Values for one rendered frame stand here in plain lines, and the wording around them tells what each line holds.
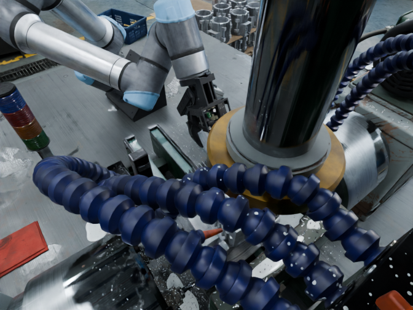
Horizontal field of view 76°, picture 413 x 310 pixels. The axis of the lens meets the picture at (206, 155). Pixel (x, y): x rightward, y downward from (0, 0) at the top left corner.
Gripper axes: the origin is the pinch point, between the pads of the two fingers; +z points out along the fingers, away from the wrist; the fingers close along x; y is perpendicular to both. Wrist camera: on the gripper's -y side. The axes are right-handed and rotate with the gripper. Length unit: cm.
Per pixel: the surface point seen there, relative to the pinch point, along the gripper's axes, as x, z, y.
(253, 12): 185, -37, -180
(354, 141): 24.1, 3.9, 21.3
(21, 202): -51, 4, -50
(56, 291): -39.3, 0.0, 15.0
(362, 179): 21.0, 11.4, 24.5
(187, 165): -0.8, 8.0, -19.9
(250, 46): 184, -5, -195
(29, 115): -33.8, -22.1, -28.5
